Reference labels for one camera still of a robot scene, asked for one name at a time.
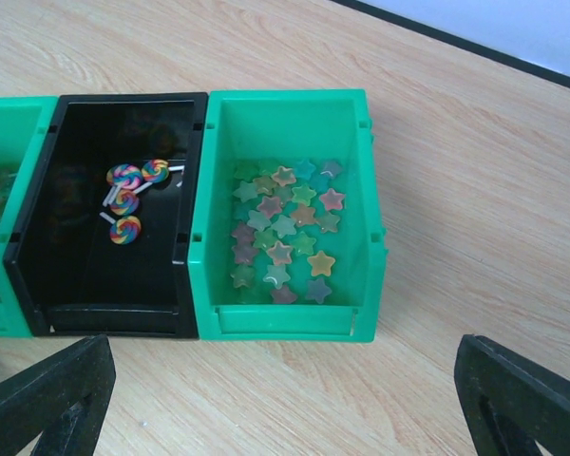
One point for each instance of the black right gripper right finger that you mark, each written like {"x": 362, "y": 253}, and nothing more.
{"x": 511, "y": 405}

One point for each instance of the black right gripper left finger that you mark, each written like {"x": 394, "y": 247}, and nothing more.
{"x": 59, "y": 402}

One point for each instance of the black bin with lollipops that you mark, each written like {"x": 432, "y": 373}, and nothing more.
{"x": 69, "y": 277}

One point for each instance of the green bin with star candies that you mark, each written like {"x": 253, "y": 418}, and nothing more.
{"x": 266, "y": 157}

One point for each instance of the rainbow swirl lollipop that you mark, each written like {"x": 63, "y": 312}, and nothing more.
{"x": 123, "y": 176}
{"x": 125, "y": 203}
{"x": 157, "y": 171}
{"x": 123, "y": 230}

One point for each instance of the orange star candy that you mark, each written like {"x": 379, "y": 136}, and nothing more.
{"x": 321, "y": 264}

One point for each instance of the pink star candy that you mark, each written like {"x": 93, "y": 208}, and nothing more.
{"x": 332, "y": 200}

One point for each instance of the green bin on left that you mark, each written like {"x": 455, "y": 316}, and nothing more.
{"x": 24, "y": 123}

